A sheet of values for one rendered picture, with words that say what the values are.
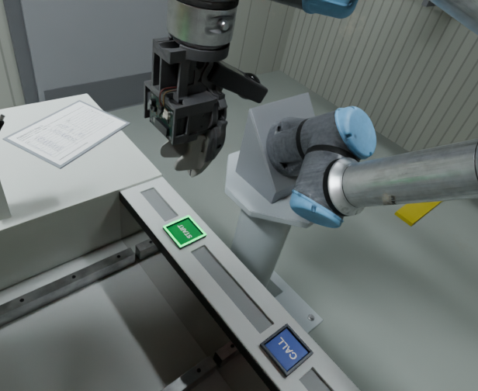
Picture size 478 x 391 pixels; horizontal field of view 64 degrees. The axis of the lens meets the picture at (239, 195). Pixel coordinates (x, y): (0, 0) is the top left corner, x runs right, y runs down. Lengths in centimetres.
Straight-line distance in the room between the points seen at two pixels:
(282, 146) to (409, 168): 36
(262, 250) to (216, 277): 53
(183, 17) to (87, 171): 44
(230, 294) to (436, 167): 37
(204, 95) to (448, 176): 36
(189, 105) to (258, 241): 72
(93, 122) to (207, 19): 55
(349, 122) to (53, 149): 60
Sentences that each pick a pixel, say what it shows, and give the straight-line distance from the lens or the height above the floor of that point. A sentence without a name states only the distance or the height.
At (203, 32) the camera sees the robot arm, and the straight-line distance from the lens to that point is 44.
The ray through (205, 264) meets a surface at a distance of 65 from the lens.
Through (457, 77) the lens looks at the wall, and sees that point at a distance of 301.
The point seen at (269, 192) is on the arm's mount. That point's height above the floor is 85.
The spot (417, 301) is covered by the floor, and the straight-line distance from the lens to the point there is 215.
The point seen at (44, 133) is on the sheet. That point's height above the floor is 97.
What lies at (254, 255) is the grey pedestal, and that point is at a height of 58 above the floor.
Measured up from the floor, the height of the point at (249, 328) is 96.
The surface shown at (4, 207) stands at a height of 99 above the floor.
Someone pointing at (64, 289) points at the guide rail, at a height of 84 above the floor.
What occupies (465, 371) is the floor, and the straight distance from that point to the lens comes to 207.
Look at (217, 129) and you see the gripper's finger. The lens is 51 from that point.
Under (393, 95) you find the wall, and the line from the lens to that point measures 320.
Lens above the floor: 147
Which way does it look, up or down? 41 degrees down
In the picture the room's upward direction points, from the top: 14 degrees clockwise
